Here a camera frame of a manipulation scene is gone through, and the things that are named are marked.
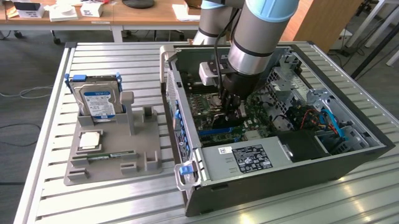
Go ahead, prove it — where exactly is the silver perforated disk bay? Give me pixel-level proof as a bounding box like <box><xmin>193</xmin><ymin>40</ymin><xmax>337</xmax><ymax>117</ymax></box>
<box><xmin>265</xmin><ymin>66</ymin><xmax>314</xmax><ymax>110</ymax></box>

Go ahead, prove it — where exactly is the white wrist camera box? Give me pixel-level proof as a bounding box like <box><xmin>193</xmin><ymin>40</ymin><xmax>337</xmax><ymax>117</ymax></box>
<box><xmin>198</xmin><ymin>61</ymin><xmax>226</xmax><ymax>86</ymax></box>

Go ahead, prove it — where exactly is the black round stand base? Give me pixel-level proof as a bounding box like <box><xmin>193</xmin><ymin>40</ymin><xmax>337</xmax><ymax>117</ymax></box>
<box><xmin>122</xmin><ymin>0</ymin><xmax>157</xmax><ymax>9</ymax></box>

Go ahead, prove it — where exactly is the black plastic housing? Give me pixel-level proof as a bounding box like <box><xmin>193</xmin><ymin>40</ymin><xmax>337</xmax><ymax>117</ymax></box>
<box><xmin>277</xmin><ymin>130</ymin><xmax>333</xmax><ymax>163</ymax></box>

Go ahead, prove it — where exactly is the black open PC case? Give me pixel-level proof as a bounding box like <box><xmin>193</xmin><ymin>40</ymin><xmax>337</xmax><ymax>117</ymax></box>
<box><xmin>159</xmin><ymin>42</ymin><xmax>397</xmax><ymax>217</ymax></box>

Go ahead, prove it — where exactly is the brown cardboard box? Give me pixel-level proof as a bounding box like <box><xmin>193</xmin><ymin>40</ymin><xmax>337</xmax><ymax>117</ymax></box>
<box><xmin>183</xmin><ymin>0</ymin><xmax>203</xmax><ymax>15</ymax></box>

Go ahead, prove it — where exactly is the CPU socket with metal cover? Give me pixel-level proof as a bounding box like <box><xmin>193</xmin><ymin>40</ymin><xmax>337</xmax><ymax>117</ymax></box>
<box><xmin>205</xmin><ymin>92</ymin><xmax>225</xmax><ymax>110</ymax></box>

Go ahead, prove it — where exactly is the black slanted pole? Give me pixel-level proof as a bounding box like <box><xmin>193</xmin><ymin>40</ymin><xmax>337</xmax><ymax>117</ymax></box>
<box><xmin>351</xmin><ymin>21</ymin><xmax>399</xmax><ymax>79</ymax></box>

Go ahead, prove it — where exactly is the white box with round part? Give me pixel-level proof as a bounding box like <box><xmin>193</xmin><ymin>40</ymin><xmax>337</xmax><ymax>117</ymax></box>
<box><xmin>48</xmin><ymin>2</ymin><xmax>78</xmax><ymax>22</ymax></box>

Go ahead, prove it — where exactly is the silver chipset heatsink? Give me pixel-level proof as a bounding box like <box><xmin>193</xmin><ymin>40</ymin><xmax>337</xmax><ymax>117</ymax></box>
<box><xmin>245</xmin><ymin>131</ymin><xmax>263</xmax><ymax>141</ymax></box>

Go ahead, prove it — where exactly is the hard disk in blue caddy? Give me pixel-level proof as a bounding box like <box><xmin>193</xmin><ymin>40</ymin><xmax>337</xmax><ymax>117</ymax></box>
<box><xmin>64</xmin><ymin>72</ymin><xmax>123</xmax><ymax>124</ymax></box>

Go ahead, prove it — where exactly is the grey floor cable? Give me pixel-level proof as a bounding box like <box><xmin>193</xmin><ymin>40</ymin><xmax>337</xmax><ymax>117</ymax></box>
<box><xmin>0</xmin><ymin>84</ymin><xmax>55</xmax><ymax>98</ymax></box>

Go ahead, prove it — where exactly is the black wire bundle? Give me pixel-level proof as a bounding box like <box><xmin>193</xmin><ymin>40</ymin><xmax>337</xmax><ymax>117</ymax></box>
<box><xmin>261</xmin><ymin>87</ymin><xmax>314</xmax><ymax>131</ymax></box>

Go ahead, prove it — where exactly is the brown cardboard piece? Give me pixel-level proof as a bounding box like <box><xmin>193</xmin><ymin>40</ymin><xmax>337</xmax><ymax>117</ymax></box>
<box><xmin>3</xmin><ymin>4</ymin><xmax>20</xmax><ymax>19</ymax></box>

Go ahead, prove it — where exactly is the white labelled cardboard box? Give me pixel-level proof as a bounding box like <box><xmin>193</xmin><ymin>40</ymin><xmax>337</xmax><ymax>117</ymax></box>
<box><xmin>80</xmin><ymin>2</ymin><xmax>105</xmax><ymax>18</ymax></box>

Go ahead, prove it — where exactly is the orange wire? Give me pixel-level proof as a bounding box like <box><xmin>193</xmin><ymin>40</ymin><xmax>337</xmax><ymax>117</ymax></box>
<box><xmin>303</xmin><ymin>109</ymin><xmax>323</xmax><ymax>129</ymax></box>

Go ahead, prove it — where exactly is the black floor cable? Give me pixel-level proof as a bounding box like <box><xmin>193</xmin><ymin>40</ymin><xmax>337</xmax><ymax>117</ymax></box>
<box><xmin>0</xmin><ymin>123</ymin><xmax>40</xmax><ymax>132</ymax></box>

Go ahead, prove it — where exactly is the white floor device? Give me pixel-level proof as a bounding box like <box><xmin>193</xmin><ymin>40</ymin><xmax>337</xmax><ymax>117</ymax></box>
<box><xmin>330</xmin><ymin>28</ymin><xmax>354</xmax><ymax>51</ymax></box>

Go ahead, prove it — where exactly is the blue expansion slot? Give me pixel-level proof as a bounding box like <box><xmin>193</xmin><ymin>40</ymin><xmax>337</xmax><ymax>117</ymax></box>
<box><xmin>198</xmin><ymin>127</ymin><xmax>237</xmax><ymax>137</ymax></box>

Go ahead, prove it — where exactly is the black RAM slot bank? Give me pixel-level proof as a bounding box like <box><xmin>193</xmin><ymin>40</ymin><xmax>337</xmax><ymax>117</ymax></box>
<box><xmin>186</xmin><ymin>80</ymin><xmax>219</xmax><ymax>94</ymax></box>

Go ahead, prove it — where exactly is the loose green RAM stick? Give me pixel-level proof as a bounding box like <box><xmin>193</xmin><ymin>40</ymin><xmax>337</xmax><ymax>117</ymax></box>
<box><xmin>84</xmin><ymin>150</ymin><xmax>135</xmax><ymax>161</ymax></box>

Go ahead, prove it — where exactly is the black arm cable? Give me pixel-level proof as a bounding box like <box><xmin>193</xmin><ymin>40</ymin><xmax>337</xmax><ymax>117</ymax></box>
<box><xmin>214</xmin><ymin>7</ymin><xmax>243</xmax><ymax>98</ymax></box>

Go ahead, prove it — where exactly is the grey parts rack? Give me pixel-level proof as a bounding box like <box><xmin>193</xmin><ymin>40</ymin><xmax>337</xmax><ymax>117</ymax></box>
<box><xmin>64</xmin><ymin>91</ymin><xmax>166</xmax><ymax>187</ymax></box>

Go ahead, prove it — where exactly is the white paper stack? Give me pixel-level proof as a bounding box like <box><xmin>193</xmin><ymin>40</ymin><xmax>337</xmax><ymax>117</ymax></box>
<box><xmin>173</xmin><ymin>4</ymin><xmax>201</xmax><ymax>22</ymax></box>

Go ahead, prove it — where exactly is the white table frame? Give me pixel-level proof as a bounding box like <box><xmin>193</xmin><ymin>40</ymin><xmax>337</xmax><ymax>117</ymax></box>
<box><xmin>345</xmin><ymin>0</ymin><xmax>399</xmax><ymax>66</ymax></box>

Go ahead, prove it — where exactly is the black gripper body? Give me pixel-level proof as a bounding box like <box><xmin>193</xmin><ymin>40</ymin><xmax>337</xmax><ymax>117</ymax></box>
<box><xmin>221</xmin><ymin>71</ymin><xmax>257</xmax><ymax>98</ymax></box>

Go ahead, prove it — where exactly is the blue wire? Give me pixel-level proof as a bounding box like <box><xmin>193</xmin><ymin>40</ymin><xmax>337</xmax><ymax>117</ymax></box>
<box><xmin>319</xmin><ymin>107</ymin><xmax>349</xmax><ymax>142</ymax></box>

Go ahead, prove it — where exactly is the green black graphics card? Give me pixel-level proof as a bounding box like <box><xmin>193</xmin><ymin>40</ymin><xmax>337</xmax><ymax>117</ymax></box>
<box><xmin>213</xmin><ymin>111</ymin><xmax>247</xmax><ymax>129</ymax></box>

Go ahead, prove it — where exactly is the wooden desk white frame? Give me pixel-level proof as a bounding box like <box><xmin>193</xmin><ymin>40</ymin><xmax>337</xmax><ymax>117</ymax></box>
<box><xmin>113</xmin><ymin>0</ymin><xmax>286</xmax><ymax>43</ymax></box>
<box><xmin>0</xmin><ymin>0</ymin><xmax>115</xmax><ymax>44</ymax></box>

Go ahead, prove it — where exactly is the silver CPU chip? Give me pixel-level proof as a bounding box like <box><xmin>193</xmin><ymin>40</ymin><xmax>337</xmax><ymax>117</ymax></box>
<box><xmin>78</xmin><ymin>132</ymin><xmax>103</xmax><ymax>150</ymax></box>

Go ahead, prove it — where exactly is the wooden cabinet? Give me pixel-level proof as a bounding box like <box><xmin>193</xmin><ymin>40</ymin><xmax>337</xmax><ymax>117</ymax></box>
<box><xmin>281</xmin><ymin>0</ymin><xmax>365</xmax><ymax>54</ymax></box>

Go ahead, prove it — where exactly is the grey power supply unit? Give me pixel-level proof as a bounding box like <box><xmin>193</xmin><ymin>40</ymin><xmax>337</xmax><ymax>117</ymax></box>
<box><xmin>199</xmin><ymin>136</ymin><xmax>294</xmax><ymax>182</ymax></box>

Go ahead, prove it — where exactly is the green motherboard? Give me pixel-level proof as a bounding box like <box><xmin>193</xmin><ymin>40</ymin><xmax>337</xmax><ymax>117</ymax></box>
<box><xmin>182</xmin><ymin>71</ymin><xmax>282</xmax><ymax>149</ymax></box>

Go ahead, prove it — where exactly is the grey case handle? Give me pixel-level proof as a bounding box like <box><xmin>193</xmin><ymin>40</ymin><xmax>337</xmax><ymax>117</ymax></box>
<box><xmin>159</xmin><ymin>45</ymin><xmax>178</xmax><ymax>84</ymax></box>
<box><xmin>173</xmin><ymin>149</ymin><xmax>202</xmax><ymax>191</ymax></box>

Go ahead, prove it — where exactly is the white box black top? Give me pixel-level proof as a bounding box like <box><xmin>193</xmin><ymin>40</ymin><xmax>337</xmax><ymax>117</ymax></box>
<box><xmin>16</xmin><ymin>1</ymin><xmax>46</xmax><ymax>19</ymax></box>

